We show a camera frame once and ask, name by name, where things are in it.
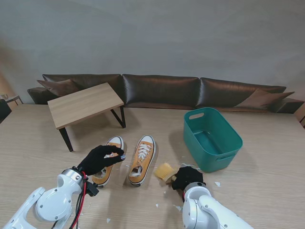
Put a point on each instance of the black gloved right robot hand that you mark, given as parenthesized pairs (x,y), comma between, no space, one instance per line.
(189,176)

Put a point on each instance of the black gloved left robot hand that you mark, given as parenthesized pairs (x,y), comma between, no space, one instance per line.
(95,159)

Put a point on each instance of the wooden shoe brush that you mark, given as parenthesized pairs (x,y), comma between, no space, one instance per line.
(163,170)

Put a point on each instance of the yellow canvas sneaker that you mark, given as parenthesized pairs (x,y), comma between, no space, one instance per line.
(116,143)
(143,162)

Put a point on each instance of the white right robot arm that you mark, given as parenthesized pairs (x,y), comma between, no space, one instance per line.
(207,210)

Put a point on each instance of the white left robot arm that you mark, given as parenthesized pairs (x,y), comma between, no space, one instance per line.
(52,202)

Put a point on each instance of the white paper scrap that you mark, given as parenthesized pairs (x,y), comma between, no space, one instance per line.
(217,184)
(108,220)
(157,205)
(177,207)

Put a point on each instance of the green plastic basket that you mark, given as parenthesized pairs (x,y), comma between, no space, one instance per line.
(214,143)

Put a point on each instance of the small wooden black-legged bench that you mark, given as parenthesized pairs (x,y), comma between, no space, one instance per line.
(83,105)

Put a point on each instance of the brown sofa cushion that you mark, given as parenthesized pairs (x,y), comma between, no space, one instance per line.
(57,87)
(262,99)

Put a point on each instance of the dark brown leather sofa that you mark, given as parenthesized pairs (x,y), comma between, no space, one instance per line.
(162,90)

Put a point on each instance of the small wooden side table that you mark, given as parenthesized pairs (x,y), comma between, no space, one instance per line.
(14,99)

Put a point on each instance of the light wooden cabinet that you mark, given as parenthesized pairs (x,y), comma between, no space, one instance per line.
(300,115)

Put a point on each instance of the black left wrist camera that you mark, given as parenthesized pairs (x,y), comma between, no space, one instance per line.
(93,189)

